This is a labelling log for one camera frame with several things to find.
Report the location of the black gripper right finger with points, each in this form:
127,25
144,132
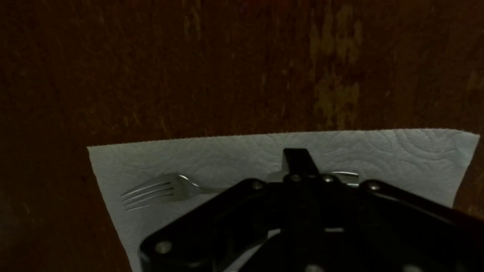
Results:
383,217

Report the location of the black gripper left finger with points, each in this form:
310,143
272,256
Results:
242,212

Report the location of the white cloth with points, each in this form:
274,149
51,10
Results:
227,156

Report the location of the silver fork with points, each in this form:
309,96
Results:
166,190

